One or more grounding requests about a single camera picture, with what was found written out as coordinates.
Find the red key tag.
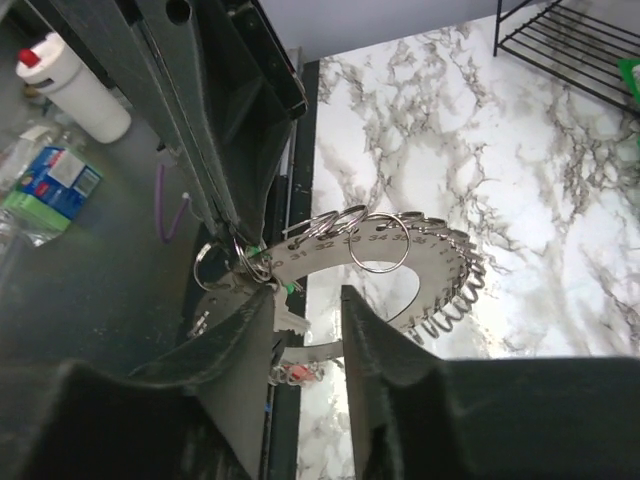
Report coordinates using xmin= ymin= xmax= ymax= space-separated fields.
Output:
xmin=287 ymin=365 xmax=315 ymax=384

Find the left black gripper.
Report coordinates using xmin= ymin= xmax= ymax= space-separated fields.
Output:
xmin=31 ymin=1 xmax=308 ymax=245

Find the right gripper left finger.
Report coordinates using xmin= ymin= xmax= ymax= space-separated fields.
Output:
xmin=1 ymin=287 xmax=275 ymax=479

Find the blue and green sponge pack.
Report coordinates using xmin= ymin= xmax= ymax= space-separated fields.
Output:
xmin=1 ymin=146 xmax=102 ymax=233

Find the green key tag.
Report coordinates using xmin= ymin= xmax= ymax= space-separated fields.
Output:
xmin=247 ymin=246 xmax=303 ymax=295

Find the green and white packet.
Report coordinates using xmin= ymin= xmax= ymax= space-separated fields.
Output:
xmin=617 ymin=58 xmax=640 ymax=103

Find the black wire basket rack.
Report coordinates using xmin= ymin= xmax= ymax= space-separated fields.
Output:
xmin=493 ymin=1 xmax=639 ymax=118

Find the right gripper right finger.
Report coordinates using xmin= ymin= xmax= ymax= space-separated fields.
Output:
xmin=341 ymin=286 xmax=639 ymax=479

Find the white cylindrical bottle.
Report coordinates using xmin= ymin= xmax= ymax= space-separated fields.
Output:
xmin=16 ymin=32 xmax=132 ymax=144

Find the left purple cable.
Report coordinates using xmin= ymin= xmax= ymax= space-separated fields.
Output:
xmin=155 ymin=164 xmax=194 ymax=245

